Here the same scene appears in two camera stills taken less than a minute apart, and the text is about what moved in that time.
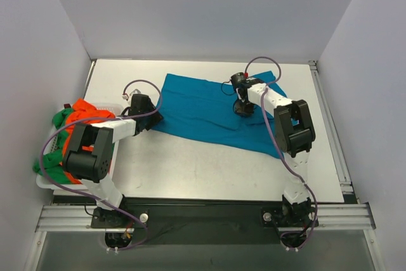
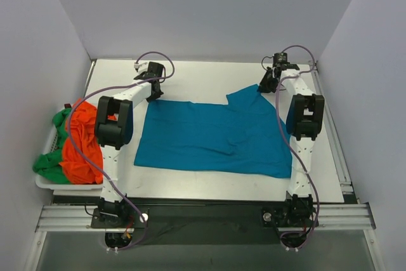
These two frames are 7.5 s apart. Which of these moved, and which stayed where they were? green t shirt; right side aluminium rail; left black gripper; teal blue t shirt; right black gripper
Moved: right black gripper; left black gripper; teal blue t shirt
Stayed: right side aluminium rail; green t shirt
